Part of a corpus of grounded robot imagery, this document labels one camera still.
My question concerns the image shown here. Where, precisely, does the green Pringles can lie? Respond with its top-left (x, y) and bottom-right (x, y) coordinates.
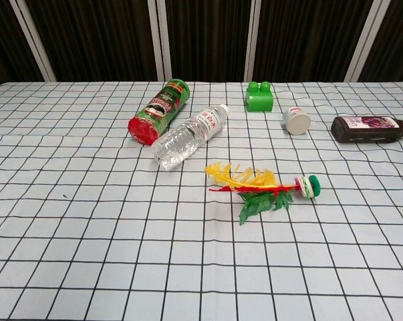
top-left (128, 78), bottom-right (191, 146)

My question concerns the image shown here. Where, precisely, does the clear plastic water bottle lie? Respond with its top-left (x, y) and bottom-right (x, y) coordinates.
top-left (151, 104), bottom-right (230, 172)

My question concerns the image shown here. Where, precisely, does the small white jar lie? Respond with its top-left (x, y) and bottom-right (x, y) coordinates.
top-left (281, 106), bottom-right (311, 136)

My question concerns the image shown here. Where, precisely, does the dark brown juice bottle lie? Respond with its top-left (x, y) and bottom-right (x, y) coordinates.
top-left (331, 115), bottom-right (403, 144)

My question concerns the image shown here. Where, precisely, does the white checkered tablecloth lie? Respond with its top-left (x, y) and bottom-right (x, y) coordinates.
top-left (0, 81), bottom-right (403, 321)

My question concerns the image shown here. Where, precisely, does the green toy building block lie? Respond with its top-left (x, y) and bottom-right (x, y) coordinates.
top-left (245, 81), bottom-right (275, 113)

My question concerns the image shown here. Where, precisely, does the white partition frame post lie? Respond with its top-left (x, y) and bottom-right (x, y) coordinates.
top-left (344, 0), bottom-right (383, 82)
top-left (146, 0), bottom-right (173, 82)
top-left (243, 0), bottom-right (263, 82)
top-left (9, 0), bottom-right (57, 82)

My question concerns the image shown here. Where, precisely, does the colourful feather shuttlecock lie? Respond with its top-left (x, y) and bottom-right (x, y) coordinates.
top-left (205, 162), bottom-right (322, 227)

